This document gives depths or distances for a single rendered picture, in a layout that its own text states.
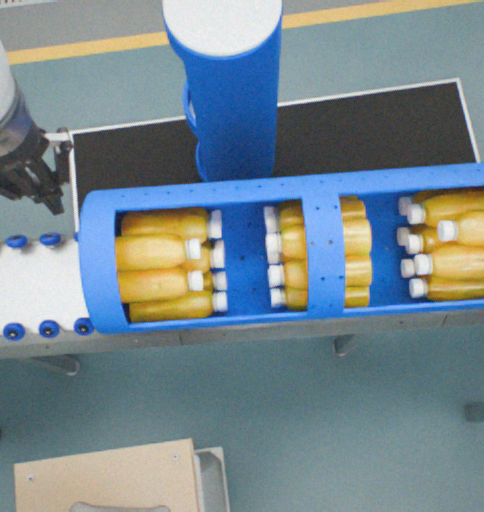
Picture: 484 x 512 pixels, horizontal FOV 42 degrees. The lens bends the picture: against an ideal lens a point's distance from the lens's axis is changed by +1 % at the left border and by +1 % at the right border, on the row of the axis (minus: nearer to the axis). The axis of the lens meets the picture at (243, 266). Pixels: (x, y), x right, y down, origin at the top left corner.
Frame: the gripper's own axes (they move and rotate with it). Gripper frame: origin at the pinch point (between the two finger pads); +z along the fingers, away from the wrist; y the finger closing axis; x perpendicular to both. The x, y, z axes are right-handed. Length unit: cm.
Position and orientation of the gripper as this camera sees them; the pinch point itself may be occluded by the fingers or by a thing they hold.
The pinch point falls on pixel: (49, 195)
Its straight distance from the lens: 86.7
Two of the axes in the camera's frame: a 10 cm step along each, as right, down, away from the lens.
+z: -0.1, 2.5, 9.7
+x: -3.4, -9.1, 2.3
